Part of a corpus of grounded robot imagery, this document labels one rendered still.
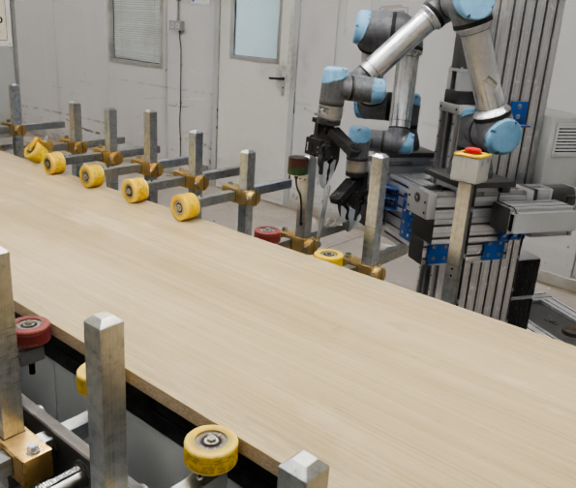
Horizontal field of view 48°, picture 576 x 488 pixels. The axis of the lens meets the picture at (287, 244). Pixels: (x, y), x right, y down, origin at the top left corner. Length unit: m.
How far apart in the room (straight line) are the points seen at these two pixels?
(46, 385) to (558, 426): 1.01
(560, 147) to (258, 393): 1.81
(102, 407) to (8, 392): 0.30
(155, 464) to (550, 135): 1.89
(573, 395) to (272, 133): 4.54
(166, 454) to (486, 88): 1.43
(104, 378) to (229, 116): 5.15
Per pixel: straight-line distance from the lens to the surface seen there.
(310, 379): 1.16
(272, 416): 1.06
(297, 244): 1.99
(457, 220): 1.68
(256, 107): 5.66
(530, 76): 2.55
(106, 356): 0.82
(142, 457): 1.27
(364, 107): 2.64
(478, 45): 2.06
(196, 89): 6.20
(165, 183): 2.25
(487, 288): 2.70
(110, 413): 0.87
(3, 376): 1.11
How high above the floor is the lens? 1.49
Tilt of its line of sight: 19 degrees down
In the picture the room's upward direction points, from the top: 4 degrees clockwise
